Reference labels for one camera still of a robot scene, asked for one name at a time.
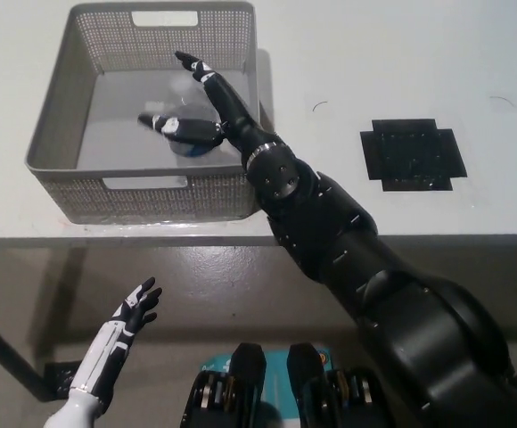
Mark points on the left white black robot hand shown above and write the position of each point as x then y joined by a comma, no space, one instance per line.
116,334

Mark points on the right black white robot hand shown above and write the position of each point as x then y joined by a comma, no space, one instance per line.
229,107

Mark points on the clear plastic water bottle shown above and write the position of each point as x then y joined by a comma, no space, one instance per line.
191,150

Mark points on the clear plastic tape strip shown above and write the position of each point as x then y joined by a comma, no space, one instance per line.
160,225

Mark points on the grey perforated plastic basket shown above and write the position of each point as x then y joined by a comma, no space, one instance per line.
107,147

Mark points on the black tape square patch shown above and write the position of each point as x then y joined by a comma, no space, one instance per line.
412,156

